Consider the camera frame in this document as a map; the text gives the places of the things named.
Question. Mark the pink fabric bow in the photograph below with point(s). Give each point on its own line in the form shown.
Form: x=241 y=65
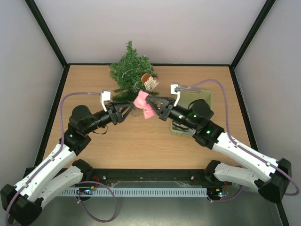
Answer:
x=140 y=102

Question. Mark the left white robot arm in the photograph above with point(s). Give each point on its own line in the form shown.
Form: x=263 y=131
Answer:
x=27 y=198

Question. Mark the green perforated plastic basket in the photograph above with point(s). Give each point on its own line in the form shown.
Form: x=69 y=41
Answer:
x=198 y=102

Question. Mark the black aluminium front rail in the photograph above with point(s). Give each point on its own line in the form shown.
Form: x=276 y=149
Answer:
x=195 y=175

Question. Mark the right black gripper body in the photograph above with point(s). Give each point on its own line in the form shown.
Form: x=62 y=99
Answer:
x=167 y=109

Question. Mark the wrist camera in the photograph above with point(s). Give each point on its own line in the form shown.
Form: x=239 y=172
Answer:
x=175 y=90
x=105 y=97

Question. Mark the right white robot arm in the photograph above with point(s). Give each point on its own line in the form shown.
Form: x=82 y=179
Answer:
x=265 y=175

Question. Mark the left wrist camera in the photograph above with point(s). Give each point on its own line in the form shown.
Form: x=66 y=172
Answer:
x=105 y=97

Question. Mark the small green christmas tree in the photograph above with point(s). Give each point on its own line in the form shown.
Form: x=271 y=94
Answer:
x=120 y=96

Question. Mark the white slotted cable duct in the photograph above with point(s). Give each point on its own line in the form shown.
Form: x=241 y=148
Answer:
x=137 y=192

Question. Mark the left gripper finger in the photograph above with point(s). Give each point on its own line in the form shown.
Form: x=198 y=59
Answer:
x=122 y=115
x=121 y=106

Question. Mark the clear plastic battery box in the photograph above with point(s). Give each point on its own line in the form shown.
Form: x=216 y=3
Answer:
x=136 y=113

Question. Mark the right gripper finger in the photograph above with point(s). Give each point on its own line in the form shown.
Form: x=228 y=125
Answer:
x=166 y=99
x=154 y=103

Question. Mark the brown round doll ornament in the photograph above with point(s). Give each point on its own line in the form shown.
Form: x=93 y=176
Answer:
x=149 y=82

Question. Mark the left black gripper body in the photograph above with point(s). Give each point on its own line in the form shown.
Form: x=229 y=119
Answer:
x=114 y=117

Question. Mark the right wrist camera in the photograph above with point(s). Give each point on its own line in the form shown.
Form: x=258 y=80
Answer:
x=175 y=90

